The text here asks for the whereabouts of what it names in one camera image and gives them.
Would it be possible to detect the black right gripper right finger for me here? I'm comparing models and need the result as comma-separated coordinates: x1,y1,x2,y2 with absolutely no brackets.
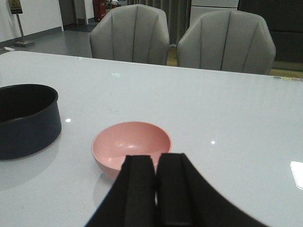
156,153,264,227

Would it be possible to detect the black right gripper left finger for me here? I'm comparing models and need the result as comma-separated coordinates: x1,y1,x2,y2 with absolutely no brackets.
86,155,156,227

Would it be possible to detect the pink bowl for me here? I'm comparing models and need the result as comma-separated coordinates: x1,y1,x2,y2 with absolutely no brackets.
91,121,172,180

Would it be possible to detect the dark blue saucepan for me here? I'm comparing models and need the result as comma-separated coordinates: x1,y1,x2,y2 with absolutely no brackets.
0,84,62,160

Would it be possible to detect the grey chair right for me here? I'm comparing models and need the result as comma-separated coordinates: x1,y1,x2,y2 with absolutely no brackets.
177,10,276,75

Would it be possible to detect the grey chair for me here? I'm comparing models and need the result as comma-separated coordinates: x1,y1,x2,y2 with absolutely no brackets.
177,10,276,75
89,4,169,65

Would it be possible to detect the grey chair left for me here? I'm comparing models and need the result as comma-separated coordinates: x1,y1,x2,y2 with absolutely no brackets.
89,4,169,65

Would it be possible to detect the sign stand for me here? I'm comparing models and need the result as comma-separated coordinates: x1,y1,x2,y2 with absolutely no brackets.
9,0,35,48

